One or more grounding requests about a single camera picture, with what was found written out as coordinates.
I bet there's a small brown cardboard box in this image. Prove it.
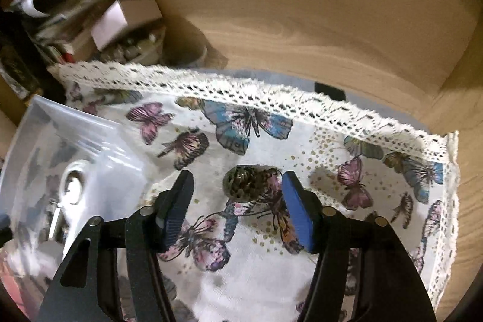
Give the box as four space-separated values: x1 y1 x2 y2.
91 0 164 51

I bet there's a butterfly print lace tablecloth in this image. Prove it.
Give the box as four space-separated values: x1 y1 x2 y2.
56 60 459 322

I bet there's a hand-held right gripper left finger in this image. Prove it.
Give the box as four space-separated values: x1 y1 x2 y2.
36 170 195 322

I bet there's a dark wine bottle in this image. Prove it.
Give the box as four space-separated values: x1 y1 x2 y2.
0 11 43 100

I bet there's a white handheld facial device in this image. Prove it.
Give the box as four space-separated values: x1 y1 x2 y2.
56 161 114 243

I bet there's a brown pine cone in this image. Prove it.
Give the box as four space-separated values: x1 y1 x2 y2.
222 164 282 203

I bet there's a clear plastic storage container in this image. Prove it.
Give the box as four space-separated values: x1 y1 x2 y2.
0 95 174 322

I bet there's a stack of books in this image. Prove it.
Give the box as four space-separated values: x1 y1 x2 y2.
11 0 167 67

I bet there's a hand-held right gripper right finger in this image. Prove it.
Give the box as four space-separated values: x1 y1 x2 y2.
281 171 438 322

